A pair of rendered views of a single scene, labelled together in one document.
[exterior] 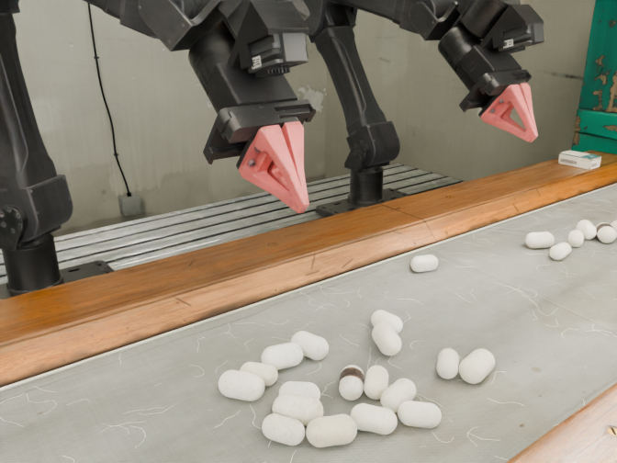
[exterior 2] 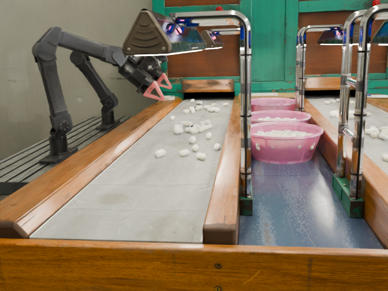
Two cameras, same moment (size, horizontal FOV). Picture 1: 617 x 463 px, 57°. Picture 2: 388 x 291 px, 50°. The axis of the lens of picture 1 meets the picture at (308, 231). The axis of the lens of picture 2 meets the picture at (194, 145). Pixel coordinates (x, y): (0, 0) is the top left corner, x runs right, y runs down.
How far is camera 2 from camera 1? 1.30 m
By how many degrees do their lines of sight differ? 44
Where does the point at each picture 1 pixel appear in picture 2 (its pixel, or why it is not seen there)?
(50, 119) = not seen: outside the picture
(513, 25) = (160, 57)
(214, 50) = (129, 66)
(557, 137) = (119, 105)
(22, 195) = (67, 116)
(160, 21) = (118, 59)
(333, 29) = (86, 62)
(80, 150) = not seen: outside the picture
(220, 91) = (138, 75)
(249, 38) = (148, 62)
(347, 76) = (96, 78)
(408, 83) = (31, 91)
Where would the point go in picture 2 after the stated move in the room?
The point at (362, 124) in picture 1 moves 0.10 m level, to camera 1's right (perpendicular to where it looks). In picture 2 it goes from (107, 94) to (123, 92)
